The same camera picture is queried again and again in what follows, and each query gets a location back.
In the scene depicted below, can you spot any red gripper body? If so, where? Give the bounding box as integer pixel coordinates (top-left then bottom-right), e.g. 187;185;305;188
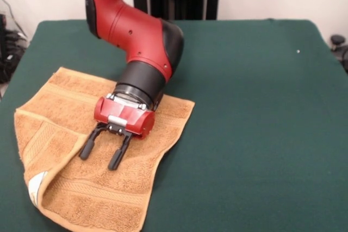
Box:
94;96;156;140

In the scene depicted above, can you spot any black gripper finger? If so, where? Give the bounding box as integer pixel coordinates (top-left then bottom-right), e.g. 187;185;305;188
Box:
107;133;134;172
78;123;108;161

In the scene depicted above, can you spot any tan terry towel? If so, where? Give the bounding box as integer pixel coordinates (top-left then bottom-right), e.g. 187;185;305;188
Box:
14;66;196;232

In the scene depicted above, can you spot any dark grey stand base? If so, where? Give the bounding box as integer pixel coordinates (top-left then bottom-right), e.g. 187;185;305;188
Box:
0;13;29;85
330;34;348;74

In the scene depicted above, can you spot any dark green table cloth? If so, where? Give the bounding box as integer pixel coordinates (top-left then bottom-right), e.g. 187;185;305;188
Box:
0;19;348;232

